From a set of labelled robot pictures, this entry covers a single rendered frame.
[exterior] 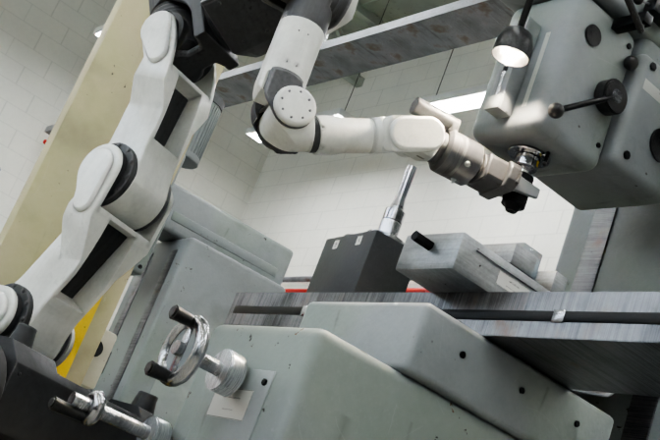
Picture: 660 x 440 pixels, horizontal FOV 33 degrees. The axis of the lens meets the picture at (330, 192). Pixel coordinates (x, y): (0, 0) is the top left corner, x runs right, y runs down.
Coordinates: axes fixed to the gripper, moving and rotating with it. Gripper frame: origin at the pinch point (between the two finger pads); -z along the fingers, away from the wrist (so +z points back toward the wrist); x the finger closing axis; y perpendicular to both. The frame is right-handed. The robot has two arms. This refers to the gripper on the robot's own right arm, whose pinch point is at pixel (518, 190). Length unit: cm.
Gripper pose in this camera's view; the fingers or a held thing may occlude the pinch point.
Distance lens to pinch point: 221.2
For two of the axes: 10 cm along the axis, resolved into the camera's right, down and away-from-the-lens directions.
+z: -8.6, -4.3, -2.7
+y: -3.4, 8.8, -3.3
